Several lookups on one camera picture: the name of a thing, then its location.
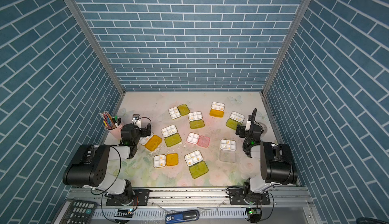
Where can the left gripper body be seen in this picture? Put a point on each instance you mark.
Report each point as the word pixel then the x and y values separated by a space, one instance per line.
pixel 146 130

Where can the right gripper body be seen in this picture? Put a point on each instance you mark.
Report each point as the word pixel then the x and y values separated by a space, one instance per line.
pixel 243 129

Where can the clear pillbox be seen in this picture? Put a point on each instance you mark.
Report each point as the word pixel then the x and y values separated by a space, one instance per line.
pixel 227 151

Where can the pink pillbox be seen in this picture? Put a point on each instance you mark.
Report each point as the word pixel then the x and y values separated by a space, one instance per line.
pixel 196 139

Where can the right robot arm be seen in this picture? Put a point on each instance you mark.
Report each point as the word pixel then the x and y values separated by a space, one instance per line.
pixel 276 167

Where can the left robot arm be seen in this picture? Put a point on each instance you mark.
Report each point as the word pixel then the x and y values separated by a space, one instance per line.
pixel 88 167

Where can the left orange pillbox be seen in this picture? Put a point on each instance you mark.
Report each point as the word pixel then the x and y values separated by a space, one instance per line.
pixel 150 142

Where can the orange pillbox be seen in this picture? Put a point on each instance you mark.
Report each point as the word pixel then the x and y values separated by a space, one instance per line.
pixel 165 160
pixel 217 109
pixel 150 142

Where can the pink pen cup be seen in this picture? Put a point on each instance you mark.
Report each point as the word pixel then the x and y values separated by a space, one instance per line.
pixel 116 133

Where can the back orange pillbox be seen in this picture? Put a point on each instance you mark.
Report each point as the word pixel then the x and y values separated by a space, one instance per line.
pixel 217 109

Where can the front orange pillbox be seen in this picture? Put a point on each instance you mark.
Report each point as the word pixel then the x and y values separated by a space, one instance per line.
pixel 165 160

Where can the coloured pens bundle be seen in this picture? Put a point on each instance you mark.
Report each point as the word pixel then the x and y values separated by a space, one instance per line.
pixel 110 122

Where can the left circuit board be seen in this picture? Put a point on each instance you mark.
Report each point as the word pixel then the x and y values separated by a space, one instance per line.
pixel 124 214

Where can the circuit board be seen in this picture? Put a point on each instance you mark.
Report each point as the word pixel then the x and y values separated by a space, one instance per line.
pixel 124 214
pixel 254 215

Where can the right circuit board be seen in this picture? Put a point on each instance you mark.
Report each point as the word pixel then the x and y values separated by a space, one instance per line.
pixel 254 215

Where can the blue black usb device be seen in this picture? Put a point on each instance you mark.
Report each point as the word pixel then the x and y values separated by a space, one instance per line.
pixel 182 217

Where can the black calculator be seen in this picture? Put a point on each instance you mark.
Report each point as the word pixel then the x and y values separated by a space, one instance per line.
pixel 75 212

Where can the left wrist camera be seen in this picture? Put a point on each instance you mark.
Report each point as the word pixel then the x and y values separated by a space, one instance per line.
pixel 136 120

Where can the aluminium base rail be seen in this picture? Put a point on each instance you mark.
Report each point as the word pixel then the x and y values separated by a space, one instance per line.
pixel 215 197

